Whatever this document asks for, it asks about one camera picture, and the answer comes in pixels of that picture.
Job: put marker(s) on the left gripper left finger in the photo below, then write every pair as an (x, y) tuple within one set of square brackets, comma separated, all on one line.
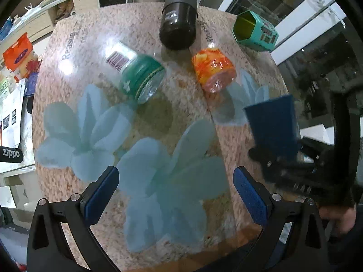
[(48, 249)]

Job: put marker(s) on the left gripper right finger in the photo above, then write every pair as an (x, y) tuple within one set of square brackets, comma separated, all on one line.
[(306, 246)]

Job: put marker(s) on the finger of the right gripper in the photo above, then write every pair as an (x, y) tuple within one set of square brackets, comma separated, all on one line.
[(315, 149), (268, 160)]

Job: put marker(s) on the blue plastic cup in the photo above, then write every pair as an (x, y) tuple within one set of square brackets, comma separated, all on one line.
[(274, 126)]

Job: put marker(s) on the person's right hand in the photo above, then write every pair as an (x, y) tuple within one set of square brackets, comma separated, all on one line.
[(343, 217)]

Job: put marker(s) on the white paper box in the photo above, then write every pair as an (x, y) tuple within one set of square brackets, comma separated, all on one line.
[(320, 133)]

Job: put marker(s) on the orange plastic jar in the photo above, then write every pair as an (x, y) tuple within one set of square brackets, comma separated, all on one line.
[(214, 71)]

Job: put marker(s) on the teal hexagonal tin box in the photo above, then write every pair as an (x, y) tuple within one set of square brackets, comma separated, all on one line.
[(255, 32)]

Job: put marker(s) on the green clear plastic bottle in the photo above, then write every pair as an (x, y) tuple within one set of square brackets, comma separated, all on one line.
[(136, 75)]

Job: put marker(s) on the black cylindrical flask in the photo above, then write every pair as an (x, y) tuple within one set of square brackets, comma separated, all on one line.
[(178, 24)]

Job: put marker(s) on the orange snack bag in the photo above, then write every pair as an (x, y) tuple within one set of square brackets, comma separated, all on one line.
[(21, 58)]

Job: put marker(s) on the cream TV cabinet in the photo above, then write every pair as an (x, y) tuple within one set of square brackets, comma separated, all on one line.
[(42, 20)]

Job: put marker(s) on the white sliding door frame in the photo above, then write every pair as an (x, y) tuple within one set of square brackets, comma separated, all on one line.
[(298, 22)]

